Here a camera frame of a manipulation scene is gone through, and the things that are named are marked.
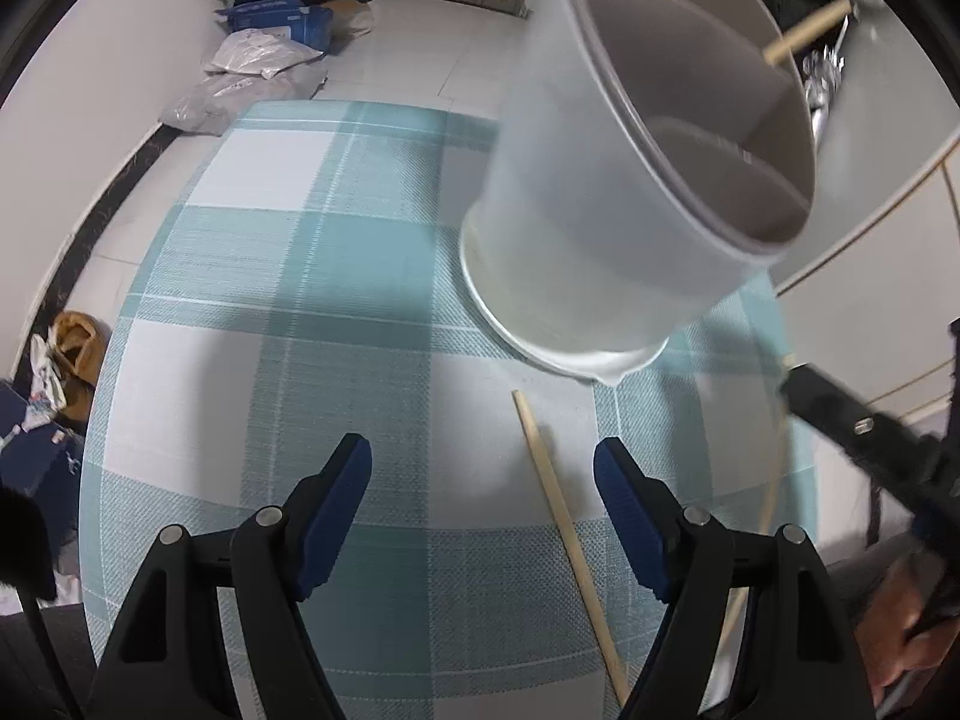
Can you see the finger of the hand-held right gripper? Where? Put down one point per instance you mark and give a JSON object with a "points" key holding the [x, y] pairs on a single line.
{"points": [[855, 431]]}

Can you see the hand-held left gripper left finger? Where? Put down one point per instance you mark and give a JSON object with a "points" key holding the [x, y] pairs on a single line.
{"points": [[334, 517]]}

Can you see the slim bamboo chopstick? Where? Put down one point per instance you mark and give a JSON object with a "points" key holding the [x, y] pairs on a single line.
{"points": [[555, 495], [780, 457]]}

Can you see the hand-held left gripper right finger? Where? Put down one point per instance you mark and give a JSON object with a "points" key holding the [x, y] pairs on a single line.
{"points": [[630, 517]]}

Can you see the blue cardboard box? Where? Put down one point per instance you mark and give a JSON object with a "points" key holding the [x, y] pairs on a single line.
{"points": [[277, 19]]}

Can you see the brown cardboard box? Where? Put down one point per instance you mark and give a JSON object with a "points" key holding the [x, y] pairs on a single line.
{"points": [[352, 15]]}

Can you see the person's right hand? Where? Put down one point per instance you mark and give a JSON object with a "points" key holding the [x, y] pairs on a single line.
{"points": [[892, 630]]}

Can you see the checked teal tablecloth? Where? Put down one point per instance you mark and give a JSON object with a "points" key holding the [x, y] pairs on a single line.
{"points": [[300, 315]]}

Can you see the black hanging jacket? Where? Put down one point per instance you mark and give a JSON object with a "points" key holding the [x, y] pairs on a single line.
{"points": [[787, 0]]}

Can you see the silver folded umbrella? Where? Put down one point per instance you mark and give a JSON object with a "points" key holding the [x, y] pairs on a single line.
{"points": [[821, 90]]}

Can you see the white shoe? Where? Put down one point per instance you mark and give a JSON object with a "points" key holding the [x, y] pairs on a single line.
{"points": [[49, 375]]}

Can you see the dark cloth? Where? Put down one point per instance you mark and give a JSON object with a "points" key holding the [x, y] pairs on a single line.
{"points": [[22, 540]]}

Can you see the wooden sticks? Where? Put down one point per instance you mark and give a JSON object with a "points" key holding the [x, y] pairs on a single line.
{"points": [[806, 30]]}

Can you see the brown slipper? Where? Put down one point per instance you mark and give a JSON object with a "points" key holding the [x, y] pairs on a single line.
{"points": [[79, 345]]}

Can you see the white plastic bags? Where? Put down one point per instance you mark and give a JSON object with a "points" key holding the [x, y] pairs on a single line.
{"points": [[240, 75]]}

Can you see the white wardrobe gold trim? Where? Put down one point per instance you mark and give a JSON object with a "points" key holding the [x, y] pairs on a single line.
{"points": [[892, 202]]}

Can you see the translucent white utensil holder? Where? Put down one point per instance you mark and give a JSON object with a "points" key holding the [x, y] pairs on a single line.
{"points": [[600, 202]]}

